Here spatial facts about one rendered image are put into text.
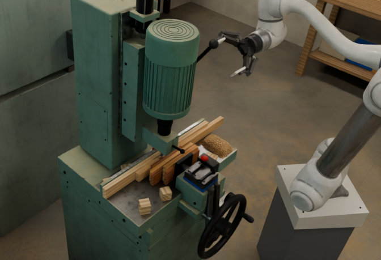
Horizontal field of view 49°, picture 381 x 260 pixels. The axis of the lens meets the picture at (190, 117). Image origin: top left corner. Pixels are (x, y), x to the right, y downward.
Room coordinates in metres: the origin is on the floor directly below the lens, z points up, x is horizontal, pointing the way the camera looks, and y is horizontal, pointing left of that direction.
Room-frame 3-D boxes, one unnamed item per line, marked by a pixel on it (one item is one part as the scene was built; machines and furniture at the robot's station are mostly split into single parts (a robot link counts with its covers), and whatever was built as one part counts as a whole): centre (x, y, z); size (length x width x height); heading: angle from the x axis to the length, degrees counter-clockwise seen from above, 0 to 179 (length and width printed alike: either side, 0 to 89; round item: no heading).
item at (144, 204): (1.00, 0.12, 0.92); 0.04 x 0.04 x 0.04; 23
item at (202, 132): (1.36, 0.01, 0.92); 0.54 x 0.02 x 0.04; 144
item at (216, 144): (1.41, -0.13, 0.92); 0.14 x 0.09 x 0.04; 54
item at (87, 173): (1.32, 0.19, 0.76); 0.57 x 0.45 x 0.09; 54
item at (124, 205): (1.20, 0.00, 0.87); 0.61 x 0.30 x 0.06; 144
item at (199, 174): (1.16, -0.08, 0.99); 0.13 x 0.11 x 0.06; 144
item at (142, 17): (1.33, 0.21, 1.54); 0.08 x 0.08 x 0.17; 54
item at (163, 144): (1.26, 0.11, 1.03); 0.14 x 0.07 x 0.09; 54
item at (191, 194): (1.15, -0.07, 0.91); 0.15 x 0.14 x 0.09; 144
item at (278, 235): (1.48, -0.68, 0.30); 0.30 x 0.30 x 0.60; 12
